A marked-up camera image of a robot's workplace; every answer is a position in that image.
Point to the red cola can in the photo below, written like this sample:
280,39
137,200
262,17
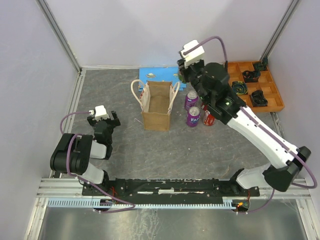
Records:
208,119
204,107

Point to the aluminium frame rail front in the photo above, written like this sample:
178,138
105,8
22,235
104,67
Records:
72,188

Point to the blue yellow rolled sock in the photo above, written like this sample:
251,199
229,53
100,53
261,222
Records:
239,87

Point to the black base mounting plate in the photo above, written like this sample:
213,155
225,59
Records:
176,191

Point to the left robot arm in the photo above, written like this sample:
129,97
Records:
73,152

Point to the green topped dark can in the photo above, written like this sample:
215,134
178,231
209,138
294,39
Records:
181,78

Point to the teal rolled sock corner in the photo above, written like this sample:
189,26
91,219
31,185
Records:
261,65

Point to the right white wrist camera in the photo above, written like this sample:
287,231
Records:
193,56

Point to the orange compartment tray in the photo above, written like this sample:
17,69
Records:
265,83

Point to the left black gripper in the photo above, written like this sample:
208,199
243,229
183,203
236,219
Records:
114,122

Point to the purple soda can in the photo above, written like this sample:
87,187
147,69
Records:
193,116
191,99

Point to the burlap canvas bag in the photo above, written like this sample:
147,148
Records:
156,102

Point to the black rolled sock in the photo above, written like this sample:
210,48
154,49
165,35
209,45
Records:
258,99
251,76

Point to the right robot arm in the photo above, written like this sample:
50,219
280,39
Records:
285,159

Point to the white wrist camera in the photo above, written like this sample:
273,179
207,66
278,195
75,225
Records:
99,113
193,56

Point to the black rolled sock lower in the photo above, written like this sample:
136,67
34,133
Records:
258,99

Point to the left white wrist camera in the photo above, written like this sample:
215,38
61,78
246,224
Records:
99,113

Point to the black rolled sock upper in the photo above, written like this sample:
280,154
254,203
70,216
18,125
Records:
251,76

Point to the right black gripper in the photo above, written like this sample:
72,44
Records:
185,71

